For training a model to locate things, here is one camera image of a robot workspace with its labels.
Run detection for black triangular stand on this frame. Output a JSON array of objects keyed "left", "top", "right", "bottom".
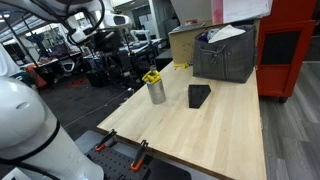
[{"left": 188, "top": 85, "right": 211, "bottom": 109}]

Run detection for left orange black clamp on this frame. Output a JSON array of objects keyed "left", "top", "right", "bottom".
[{"left": 95, "top": 129, "right": 117, "bottom": 152}]

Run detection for silver metal cup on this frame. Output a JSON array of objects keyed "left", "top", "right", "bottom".
[{"left": 147, "top": 80, "right": 166, "bottom": 104}]

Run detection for right orange black clamp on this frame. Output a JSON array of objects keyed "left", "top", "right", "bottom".
[{"left": 130, "top": 140, "right": 148, "bottom": 172}]

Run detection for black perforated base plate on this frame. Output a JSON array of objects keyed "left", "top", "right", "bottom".
[{"left": 86, "top": 146, "right": 192, "bottom": 180}]

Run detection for cardboard box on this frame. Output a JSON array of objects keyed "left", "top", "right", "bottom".
[{"left": 168, "top": 22, "right": 212, "bottom": 64}]

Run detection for white paper sheet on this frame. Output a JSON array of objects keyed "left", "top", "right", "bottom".
[{"left": 223, "top": 0, "right": 273, "bottom": 23}]

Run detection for yellow wrenches in cup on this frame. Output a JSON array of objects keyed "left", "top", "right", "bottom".
[{"left": 142, "top": 70, "right": 161, "bottom": 84}]

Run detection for grey felt tote bag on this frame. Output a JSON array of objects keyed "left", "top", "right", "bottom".
[{"left": 192, "top": 25, "right": 256, "bottom": 83}]

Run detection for red tool cabinet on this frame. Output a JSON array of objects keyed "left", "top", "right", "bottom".
[{"left": 257, "top": 0, "right": 318, "bottom": 103}]

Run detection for yellow tool on table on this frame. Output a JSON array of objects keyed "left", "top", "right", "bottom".
[{"left": 174, "top": 61, "right": 193, "bottom": 70}]

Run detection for white cloth in bag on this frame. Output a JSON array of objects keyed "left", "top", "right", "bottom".
[{"left": 207, "top": 25, "right": 245, "bottom": 43}]

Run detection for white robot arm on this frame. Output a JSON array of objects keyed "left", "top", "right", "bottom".
[{"left": 0, "top": 0, "right": 114, "bottom": 180}]

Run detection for orange black clamp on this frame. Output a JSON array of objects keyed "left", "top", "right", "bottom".
[
  {"left": 95, "top": 129, "right": 117, "bottom": 152},
  {"left": 130, "top": 140, "right": 148, "bottom": 172}
]

